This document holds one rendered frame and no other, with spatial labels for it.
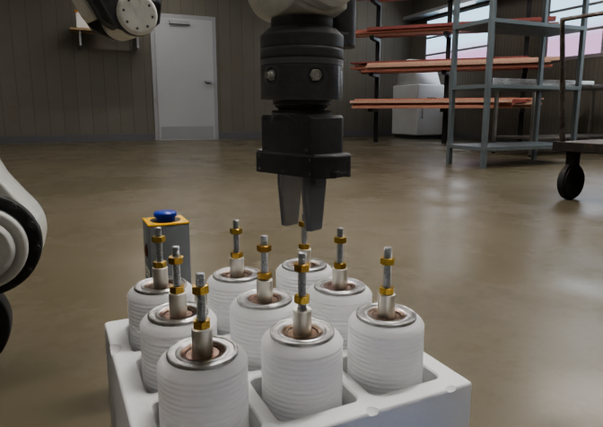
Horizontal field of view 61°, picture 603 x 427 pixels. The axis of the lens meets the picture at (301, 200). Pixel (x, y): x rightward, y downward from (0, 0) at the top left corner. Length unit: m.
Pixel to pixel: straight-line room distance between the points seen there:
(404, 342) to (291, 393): 0.15
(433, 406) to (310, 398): 0.15
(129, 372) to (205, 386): 0.19
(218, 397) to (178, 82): 9.09
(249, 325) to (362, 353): 0.15
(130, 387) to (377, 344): 0.30
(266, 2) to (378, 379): 0.45
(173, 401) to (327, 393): 0.17
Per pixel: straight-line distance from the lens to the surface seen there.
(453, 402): 0.69
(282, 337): 0.60
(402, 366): 0.65
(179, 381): 0.55
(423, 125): 9.88
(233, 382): 0.56
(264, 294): 0.70
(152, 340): 0.66
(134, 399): 0.66
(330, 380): 0.61
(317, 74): 0.52
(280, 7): 0.55
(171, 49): 9.58
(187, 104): 9.56
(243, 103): 9.86
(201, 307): 0.55
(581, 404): 1.08
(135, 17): 1.06
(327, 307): 0.73
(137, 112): 9.48
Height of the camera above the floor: 0.51
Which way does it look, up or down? 10 degrees down
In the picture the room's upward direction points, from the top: straight up
